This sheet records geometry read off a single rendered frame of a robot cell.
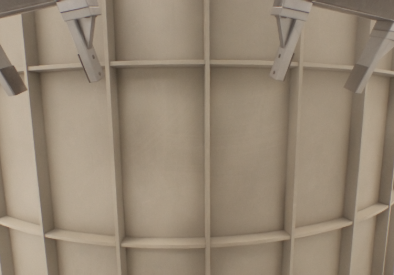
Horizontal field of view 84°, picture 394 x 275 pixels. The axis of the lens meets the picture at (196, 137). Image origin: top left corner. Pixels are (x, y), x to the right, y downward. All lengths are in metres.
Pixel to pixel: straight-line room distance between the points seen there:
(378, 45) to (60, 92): 0.59
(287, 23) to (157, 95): 0.27
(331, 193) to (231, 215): 0.27
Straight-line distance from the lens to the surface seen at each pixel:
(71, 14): 0.35
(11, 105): 0.71
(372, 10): 0.39
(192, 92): 0.47
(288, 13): 0.34
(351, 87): 0.44
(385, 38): 0.43
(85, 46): 0.35
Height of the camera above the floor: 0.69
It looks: 7 degrees down
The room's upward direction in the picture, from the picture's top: 1 degrees counter-clockwise
